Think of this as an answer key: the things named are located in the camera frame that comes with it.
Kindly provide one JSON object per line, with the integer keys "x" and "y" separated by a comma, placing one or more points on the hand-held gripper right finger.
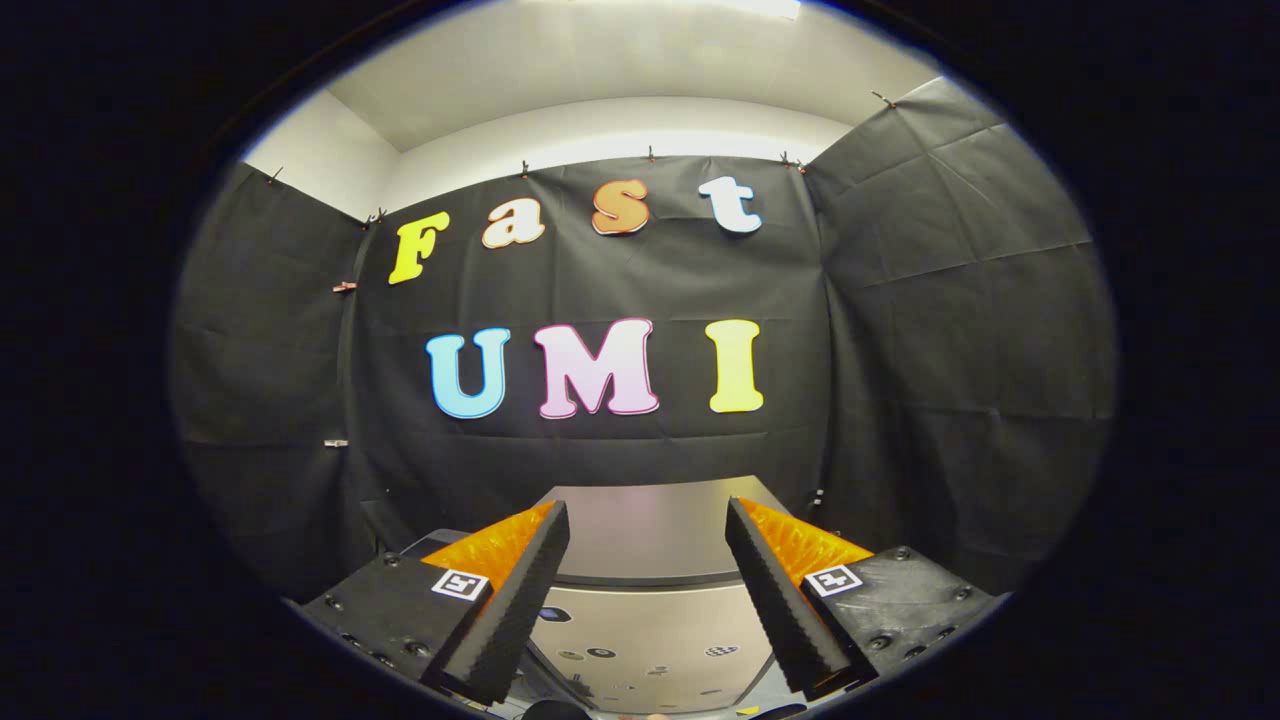
{"x": 775, "y": 610}

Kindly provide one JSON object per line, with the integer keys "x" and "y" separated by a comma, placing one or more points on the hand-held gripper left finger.
{"x": 515, "y": 620}

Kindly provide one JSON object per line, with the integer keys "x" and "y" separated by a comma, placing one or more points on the black backdrop cloth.
{"x": 900, "y": 350}

